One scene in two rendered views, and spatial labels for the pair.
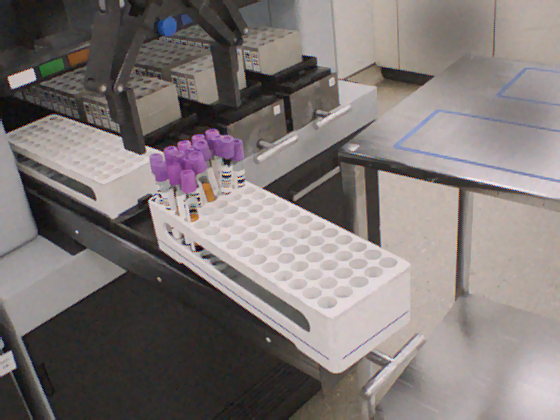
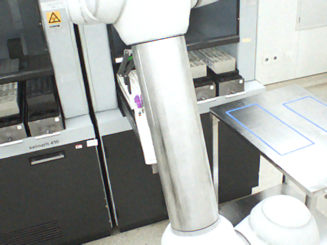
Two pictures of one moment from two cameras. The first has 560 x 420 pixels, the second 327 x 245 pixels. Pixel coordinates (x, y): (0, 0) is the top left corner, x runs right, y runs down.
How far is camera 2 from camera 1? 0.79 m
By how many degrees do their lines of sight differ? 22
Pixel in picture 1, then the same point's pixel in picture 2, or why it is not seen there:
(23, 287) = (104, 121)
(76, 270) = (122, 121)
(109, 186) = (132, 99)
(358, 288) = not seen: hidden behind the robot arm
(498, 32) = not seen: outside the picture
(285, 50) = (227, 65)
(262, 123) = (204, 91)
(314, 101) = (230, 87)
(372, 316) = not seen: hidden behind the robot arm
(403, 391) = (232, 206)
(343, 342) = (148, 156)
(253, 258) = (143, 129)
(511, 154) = (257, 126)
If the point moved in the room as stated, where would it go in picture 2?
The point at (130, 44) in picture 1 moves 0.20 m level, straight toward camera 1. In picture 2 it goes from (130, 65) to (108, 89)
